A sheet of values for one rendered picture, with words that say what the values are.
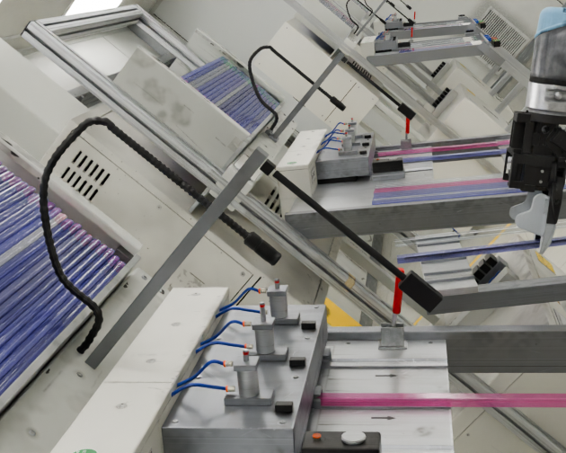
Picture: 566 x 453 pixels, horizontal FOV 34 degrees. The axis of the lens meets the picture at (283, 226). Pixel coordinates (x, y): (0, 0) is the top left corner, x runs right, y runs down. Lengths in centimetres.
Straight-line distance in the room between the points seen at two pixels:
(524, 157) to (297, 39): 420
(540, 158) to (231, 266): 89
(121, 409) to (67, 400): 9
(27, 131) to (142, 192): 219
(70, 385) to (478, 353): 55
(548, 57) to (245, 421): 74
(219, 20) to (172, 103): 666
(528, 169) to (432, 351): 35
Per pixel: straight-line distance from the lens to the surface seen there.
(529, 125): 142
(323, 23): 562
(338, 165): 231
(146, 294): 103
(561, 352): 128
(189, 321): 115
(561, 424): 221
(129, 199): 209
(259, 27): 871
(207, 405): 98
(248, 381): 96
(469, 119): 556
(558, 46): 140
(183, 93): 212
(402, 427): 104
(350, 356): 121
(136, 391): 98
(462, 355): 127
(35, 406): 98
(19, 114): 424
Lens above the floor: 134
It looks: 4 degrees down
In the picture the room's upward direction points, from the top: 51 degrees counter-clockwise
